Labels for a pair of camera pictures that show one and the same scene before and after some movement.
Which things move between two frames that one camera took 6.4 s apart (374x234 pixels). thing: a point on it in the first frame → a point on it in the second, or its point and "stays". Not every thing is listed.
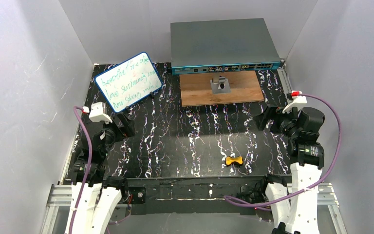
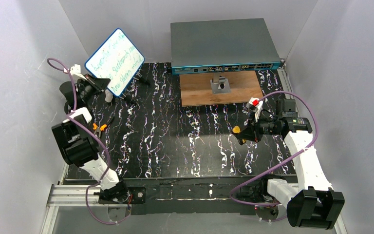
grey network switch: [222, 45] stays
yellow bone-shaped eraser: [238, 159] → [236, 129]
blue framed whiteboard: [127, 83] → [118, 59]
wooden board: [196, 89] stays
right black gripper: [270, 117] → [255, 129]
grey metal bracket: [222, 87] stays
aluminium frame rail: [60, 198] stays
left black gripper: [124, 124] → [88, 85]
